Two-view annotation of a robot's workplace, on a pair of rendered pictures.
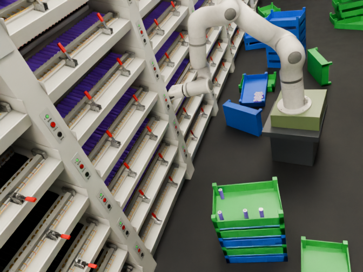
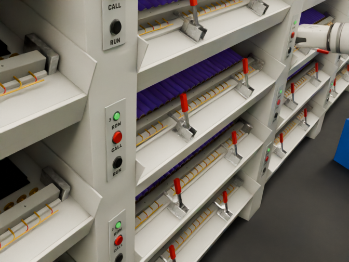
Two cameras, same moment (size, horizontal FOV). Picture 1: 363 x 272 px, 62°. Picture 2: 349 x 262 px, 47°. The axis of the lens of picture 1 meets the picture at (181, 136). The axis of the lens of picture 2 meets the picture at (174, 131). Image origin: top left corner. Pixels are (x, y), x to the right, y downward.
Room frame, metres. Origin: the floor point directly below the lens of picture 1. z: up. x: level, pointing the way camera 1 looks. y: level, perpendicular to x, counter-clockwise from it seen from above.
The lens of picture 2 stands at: (0.40, 0.29, 0.93)
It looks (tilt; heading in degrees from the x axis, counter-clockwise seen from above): 30 degrees down; 1
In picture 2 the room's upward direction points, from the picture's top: 4 degrees clockwise
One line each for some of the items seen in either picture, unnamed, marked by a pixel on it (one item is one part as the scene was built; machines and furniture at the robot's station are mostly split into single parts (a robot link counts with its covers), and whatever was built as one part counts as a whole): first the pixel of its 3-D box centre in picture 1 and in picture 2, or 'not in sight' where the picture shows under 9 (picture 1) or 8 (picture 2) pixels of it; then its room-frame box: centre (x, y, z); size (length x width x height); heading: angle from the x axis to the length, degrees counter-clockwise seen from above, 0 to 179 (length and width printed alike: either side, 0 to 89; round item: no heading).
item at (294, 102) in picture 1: (293, 92); not in sight; (1.37, -0.68, 0.47); 0.19 x 0.19 x 0.18
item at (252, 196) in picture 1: (246, 202); not in sight; (0.84, -0.17, 0.36); 0.30 x 0.20 x 0.08; 72
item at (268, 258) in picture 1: (254, 239); not in sight; (0.84, -0.17, 0.04); 0.30 x 0.20 x 0.08; 72
